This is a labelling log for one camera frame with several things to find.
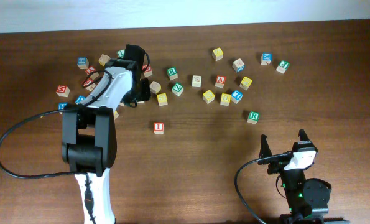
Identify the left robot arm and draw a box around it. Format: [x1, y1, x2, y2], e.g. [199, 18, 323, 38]
[62, 44, 151, 223]

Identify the red A block left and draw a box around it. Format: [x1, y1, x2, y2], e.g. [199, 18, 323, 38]
[85, 66, 99, 80]

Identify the blue letter S block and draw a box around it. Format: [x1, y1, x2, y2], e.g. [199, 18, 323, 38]
[76, 57, 89, 70]

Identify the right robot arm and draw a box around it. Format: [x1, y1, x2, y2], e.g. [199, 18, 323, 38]
[258, 129, 350, 223]

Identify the white picture block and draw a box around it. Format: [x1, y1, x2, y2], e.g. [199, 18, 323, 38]
[192, 75, 202, 88]

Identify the yellow block top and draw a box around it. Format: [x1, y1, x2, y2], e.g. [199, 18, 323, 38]
[212, 47, 224, 61]

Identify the plain tilted wooden block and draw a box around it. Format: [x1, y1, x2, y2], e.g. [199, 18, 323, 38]
[149, 81, 161, 95]

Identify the red letter Q block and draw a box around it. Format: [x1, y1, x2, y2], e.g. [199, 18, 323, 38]
[142, 65, 153, 78]

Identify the blue letter X block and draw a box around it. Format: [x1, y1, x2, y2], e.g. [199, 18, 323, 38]
[260, 52, 272, 65]

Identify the blue H block left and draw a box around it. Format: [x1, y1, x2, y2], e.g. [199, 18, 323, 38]
[58, 103, 67, 114]

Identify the wooden block blue D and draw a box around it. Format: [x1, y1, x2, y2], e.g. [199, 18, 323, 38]
[232, 58, 245, 72]

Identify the yellow tilted centre block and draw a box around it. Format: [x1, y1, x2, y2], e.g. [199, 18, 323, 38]
[202, 90, 215, 104]

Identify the yellow letter S block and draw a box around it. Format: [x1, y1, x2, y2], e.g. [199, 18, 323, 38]
[157, 93, 168, 106]

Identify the green R block upper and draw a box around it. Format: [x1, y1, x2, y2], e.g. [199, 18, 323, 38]
[167, 67, 178, 80]

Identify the yellow block right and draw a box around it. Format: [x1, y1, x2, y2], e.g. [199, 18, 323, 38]
[239, 77, 252, 90]

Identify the red letter I block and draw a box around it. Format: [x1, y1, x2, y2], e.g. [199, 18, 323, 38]
[153, 122, 164, 134]

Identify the green letter Z block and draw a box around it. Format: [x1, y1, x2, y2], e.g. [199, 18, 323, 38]
[172, 83, 184, 96]

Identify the red number six block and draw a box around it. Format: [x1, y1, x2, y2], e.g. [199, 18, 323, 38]
[83, 78, 96, 91]

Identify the green letter R block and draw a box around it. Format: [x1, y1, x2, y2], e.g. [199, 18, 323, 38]
[247, 111, 260, 124]

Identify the yellow letter E block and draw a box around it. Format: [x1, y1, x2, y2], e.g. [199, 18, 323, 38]
[220, 93, 231, 106]

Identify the green letter L block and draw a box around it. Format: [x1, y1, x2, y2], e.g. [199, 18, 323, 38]
[117, 49, 125, 59]

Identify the blue letter L block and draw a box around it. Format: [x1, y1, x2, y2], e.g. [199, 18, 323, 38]
[231, 90, 243, 104]

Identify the red letter M block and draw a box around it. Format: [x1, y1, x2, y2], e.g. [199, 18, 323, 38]
[56, 85, 70, 97]

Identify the green letter J block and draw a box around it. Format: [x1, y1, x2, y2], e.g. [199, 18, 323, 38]
[276, 60, 290, 74]

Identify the yellow tilted block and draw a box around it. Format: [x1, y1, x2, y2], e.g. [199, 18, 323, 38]
[113, 111, 119, 119]
[202, 90, 215, 104]

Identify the blue H block tilted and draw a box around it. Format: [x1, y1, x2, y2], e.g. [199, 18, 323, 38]
[75, 95, 86, 105]

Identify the red letter A block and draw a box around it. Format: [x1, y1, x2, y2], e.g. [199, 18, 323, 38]
[215, 75, 226, 88]

